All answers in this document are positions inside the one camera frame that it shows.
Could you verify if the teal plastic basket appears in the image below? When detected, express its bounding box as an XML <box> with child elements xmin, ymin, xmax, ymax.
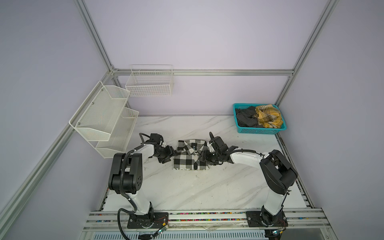
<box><xmin>233</xmin><ymin>103</ymin><xmax>287</xmax><ymax>135</ymax></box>

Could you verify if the black white checkered shirt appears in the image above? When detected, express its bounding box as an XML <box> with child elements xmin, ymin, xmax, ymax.
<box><xmin>174</xmin><ymin>140</ymin><xmax>210</xmax><ymax>171</ymax></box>

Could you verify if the white mesh upper shelf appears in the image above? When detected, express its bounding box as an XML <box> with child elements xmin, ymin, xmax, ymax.
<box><xmin>69</xmin><ymin>82</ymin><xmax>130</xmax><ymax>142</ymax></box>

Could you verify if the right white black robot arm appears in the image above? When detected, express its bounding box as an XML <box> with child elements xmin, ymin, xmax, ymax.
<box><xmin>206</xmin><ymin>133</ymin><xmax>298</xmax><ymax>227</ymax></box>

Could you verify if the yellow plaid shirt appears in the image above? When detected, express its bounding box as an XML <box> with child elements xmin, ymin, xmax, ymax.
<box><xmin>255</xmin><ymin>104</ymin><xmax>284</xmax><ymax>129</ymax></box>

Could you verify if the dark grey shirt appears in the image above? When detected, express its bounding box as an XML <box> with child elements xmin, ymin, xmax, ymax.
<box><xmin>235</xmin><ymin>106</ymin><xmax>261</xmax><ymax>128</ymax></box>

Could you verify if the white slotted cable duct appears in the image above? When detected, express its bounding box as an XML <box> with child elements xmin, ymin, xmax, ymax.
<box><xmin>91</xmin><ymin>230</ymin><xmax>268</xmax><ymax>240</ymax></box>

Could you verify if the aluminium mounting rail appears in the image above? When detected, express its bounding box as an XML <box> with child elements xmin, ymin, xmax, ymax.
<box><xmin>83</xmin><ymin>208</ymin><xmax>331</xmax><ymax>232</ymax></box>

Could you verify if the aluminium frame back bar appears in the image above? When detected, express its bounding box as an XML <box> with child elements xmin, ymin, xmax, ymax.
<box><xmin>113</xmin><ymin>69</ymin><xmax>295</xmax><ymax>76</ymax></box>

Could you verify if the white mesh lower shelf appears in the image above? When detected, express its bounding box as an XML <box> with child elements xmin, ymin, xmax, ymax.
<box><xmin>96</xmin><ymin>108</ymin><xmax>139</xmax><ymax>159</ymax></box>

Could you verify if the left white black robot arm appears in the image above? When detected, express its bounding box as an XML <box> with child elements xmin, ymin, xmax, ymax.
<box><xmin>108</xmin><ymin>133</ymin><xmax>176</xmax><ymax>216</ymax></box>

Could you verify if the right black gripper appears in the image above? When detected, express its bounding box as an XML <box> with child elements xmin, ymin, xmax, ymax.
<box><xmin>196</xmin><ymin>150</ymin><xmax>221</xmax><ymax>165</ymax></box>

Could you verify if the white mesh shelf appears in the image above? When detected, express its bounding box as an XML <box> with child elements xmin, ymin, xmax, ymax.
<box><xmin>96</xmin><ymin>108</ymin><xmax>139</xmax><ymax>159</ymax></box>
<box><xmin>69</xmin><ymin>82</ymin><xmax>130</xmax><ymax>142</ymax></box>

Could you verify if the white wire basket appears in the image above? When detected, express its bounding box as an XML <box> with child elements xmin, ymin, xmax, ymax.
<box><xmin>126</xmin><ymin>65</ymin><xmax>174</xmax><ymax>97</ymax></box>

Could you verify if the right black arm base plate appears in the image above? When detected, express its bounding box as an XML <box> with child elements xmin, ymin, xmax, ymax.
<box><xmin>246</xmin><ymin>210</ymin><xmax>288</xmax><ymax>228</ymax></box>

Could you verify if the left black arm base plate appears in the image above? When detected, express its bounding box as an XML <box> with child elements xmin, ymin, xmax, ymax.
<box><xmin>127</xmin><ymin>212</ymin><xmax>169</xmax><ymax>229</ymax></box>

